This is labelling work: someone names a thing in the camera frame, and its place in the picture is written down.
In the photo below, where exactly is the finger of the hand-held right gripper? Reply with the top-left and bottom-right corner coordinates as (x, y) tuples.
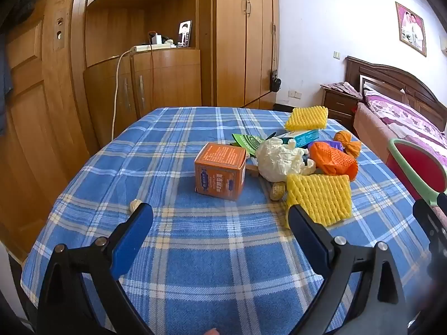
(412, 193), (447, 273)

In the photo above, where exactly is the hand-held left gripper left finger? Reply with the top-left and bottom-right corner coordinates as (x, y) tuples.
(37, 202), (154, 335)

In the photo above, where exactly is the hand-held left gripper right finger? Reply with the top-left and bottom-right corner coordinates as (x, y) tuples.
(287, 204), (409, 335)

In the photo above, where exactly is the yellow foam net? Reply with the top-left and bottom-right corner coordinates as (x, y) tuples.
(286, 174), (352, 229)
(284, 106), (329, 131)

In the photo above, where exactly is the red bucket with green rim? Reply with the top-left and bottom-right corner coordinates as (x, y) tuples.
(386, 138), (447, 207)

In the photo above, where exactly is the white plastic bag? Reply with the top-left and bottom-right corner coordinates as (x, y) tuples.
(256, 138), (317, 183)

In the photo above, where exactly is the teal and white box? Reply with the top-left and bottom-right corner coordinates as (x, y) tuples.
(279, 129), (320, 149)

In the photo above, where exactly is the orange cardboard box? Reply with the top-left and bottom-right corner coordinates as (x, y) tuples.
(194, 142), (249, 202)

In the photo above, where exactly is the orange bow-shaped cloth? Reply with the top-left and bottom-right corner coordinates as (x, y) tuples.
(333, 130), (362, 157)

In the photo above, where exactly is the green printed packet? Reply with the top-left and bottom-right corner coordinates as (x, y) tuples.
(230, 133), (268, 156)

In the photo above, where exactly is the blue plaid blanket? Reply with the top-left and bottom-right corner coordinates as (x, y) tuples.
(21, 106), (425, 335)

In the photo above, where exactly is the brown cardboard piece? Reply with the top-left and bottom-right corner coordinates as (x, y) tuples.
(244, 156), (261, 178)

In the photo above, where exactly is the bed with purple quilt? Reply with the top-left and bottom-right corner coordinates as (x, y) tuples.
(353, 102), (420, 168)

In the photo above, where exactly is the dark wooden nightstand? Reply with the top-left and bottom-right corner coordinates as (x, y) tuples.
(321, 87), (360, 133)

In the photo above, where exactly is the dark wooden headboard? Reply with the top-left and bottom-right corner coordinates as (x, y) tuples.
(345, 56), (447, 126)

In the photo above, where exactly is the wooden door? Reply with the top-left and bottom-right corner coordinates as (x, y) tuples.
(0, 0), (88, 262)

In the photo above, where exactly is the pink patterned cloth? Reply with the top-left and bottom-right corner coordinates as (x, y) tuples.
(320, 81), (364, 100)

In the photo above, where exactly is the wooden shelf cabinet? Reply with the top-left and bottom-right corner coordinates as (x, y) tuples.
(72, 0), (213, 154)

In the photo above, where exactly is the white power strip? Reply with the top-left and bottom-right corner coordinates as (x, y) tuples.
(130, 44), (177, 52)

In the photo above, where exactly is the dark hanging jacket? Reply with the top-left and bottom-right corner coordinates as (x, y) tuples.
(0, 35), (15, 137)

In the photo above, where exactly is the wooden wardrobe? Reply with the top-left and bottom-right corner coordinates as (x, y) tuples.
(213, 0), (280, 109)

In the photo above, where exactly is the white power cable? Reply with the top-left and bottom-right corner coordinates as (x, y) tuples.
(111, 49), (133, 140)

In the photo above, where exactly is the framed wall picture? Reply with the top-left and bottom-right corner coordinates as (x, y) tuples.
(395, 2), (427, 57)

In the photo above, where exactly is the small standing photo frame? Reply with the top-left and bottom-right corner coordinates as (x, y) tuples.
(176, 20), (192, 48)

